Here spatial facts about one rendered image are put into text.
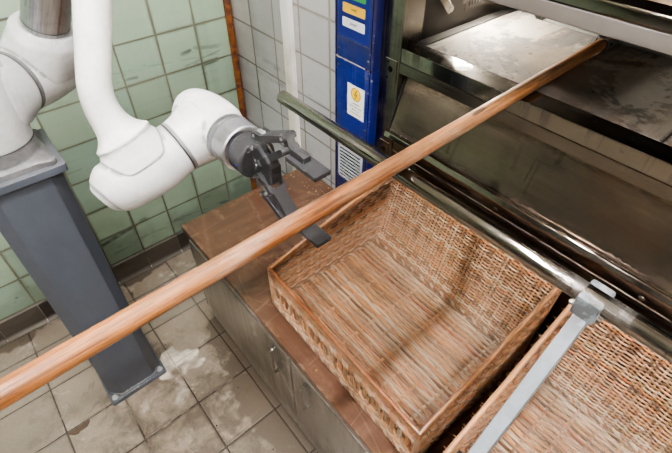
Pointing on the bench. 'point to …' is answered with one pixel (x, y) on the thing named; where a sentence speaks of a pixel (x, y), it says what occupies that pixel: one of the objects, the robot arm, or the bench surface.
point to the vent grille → (348, 163)
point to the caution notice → (355, 101)
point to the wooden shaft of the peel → (260, 243)
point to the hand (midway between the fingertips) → (319, 207)
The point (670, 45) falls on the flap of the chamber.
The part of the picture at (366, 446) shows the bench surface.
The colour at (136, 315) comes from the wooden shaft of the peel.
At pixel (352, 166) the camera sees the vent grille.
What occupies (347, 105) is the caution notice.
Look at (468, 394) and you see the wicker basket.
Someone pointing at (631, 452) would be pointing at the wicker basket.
